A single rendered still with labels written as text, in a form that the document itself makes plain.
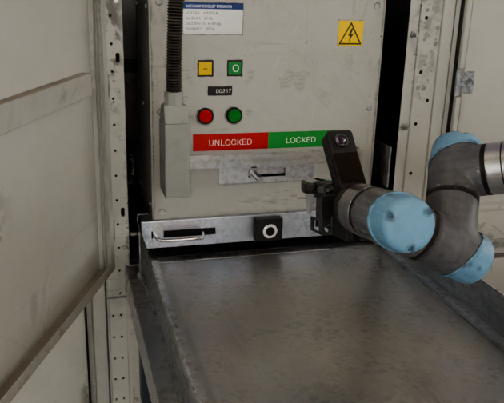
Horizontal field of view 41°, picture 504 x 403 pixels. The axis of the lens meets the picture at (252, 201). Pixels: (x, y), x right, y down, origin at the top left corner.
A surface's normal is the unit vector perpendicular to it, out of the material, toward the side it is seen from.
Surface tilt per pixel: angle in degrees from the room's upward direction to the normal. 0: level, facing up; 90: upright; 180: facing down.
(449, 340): 0
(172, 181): 90
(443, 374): 0
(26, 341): 90
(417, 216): 80
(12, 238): 90
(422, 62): 90
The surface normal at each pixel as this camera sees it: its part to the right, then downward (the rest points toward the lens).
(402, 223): 0.27, 0.14
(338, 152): 0.22, -0.43
